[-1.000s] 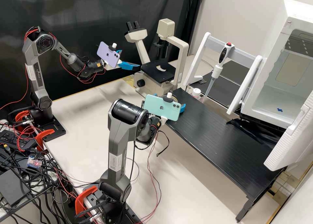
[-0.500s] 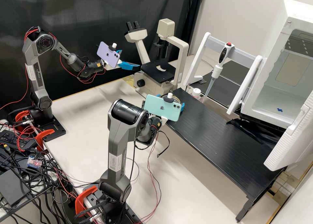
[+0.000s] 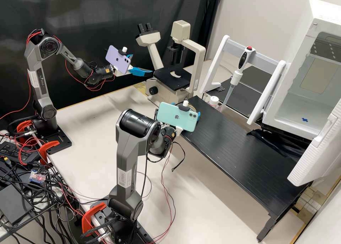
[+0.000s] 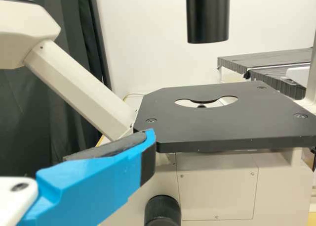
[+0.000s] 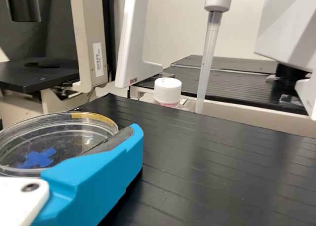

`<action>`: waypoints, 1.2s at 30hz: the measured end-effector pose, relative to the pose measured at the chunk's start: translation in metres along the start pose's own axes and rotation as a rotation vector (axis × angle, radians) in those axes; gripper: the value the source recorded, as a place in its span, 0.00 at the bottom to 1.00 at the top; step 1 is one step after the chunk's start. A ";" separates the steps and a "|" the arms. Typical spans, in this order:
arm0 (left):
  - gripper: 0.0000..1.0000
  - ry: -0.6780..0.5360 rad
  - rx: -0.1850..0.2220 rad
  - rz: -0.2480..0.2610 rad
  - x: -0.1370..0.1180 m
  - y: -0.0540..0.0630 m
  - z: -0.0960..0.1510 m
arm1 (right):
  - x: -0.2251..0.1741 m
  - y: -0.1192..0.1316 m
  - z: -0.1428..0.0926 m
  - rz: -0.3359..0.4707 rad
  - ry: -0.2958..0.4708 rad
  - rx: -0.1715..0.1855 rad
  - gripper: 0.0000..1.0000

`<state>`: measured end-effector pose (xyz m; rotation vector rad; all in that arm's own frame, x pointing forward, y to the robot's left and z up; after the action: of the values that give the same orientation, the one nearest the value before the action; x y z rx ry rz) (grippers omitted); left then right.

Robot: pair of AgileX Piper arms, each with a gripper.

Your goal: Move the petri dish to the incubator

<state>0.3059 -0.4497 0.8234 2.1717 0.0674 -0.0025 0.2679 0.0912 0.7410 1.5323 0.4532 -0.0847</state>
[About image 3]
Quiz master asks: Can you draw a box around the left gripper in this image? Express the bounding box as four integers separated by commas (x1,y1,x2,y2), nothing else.
114,54,154,78

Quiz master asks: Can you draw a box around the incubator door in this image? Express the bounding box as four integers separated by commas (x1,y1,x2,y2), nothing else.
287,97,341,187

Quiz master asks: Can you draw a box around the white incubator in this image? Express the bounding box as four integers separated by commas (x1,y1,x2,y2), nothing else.
262,0,341,148

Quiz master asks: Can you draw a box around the cream microscope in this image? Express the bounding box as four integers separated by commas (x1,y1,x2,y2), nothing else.
134,20,207,105

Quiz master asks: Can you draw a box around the black platform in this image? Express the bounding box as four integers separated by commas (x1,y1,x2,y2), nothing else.
202,77,272,119
170,96,312,242
241,65,276,83

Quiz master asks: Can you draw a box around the pipette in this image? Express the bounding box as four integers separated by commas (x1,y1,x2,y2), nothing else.
220,45,256,112

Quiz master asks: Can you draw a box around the white pipette stand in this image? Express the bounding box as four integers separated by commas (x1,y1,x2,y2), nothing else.
199,35,287,126

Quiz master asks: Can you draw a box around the orange clamp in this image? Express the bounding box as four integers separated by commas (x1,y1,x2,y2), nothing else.
16,121,35,138
81,202,107,237
38,140,60,165

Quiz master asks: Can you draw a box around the black power adapter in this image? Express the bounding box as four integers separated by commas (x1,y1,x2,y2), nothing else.
0,141,40,164

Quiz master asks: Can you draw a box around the small circuit board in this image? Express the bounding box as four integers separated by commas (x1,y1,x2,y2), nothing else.
28,170,48,183

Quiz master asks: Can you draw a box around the flat black box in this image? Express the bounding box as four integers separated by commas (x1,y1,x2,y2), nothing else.
0,185,34,226

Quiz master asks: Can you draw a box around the right wrist camera phone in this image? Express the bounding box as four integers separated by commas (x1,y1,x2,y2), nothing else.
155,100,201,134

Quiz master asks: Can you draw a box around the wrist camera phone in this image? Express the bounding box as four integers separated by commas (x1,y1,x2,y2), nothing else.
155,100,201,134
105,45,133,75

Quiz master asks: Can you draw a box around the left wrist camera phone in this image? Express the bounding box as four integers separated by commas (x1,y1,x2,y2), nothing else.
105,45,133,75

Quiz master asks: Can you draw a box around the black cable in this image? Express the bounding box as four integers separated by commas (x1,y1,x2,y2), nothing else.
170,141,186,173

